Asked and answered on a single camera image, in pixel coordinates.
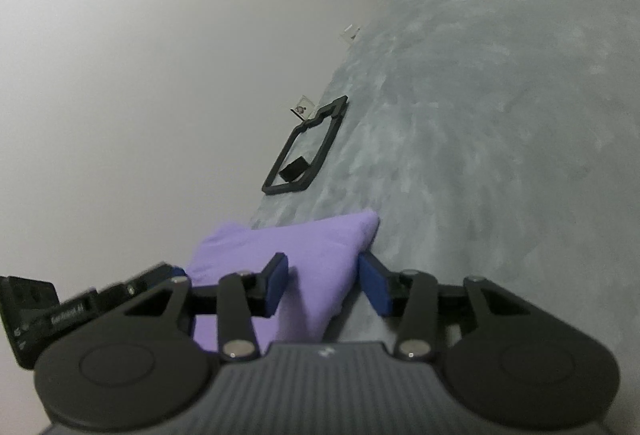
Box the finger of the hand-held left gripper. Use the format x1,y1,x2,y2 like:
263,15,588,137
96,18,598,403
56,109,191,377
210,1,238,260
97,263,188,312

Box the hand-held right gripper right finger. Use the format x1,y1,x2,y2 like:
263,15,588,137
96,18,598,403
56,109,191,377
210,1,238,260
357,251,531,361

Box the purple pants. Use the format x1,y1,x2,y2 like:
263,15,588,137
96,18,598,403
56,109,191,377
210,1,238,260
185,209,382,343

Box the black plastic frame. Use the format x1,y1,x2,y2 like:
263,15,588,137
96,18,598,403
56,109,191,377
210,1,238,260
261,95,349,196

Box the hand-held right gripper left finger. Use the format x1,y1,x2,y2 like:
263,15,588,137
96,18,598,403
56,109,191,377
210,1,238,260
122,252,291,362

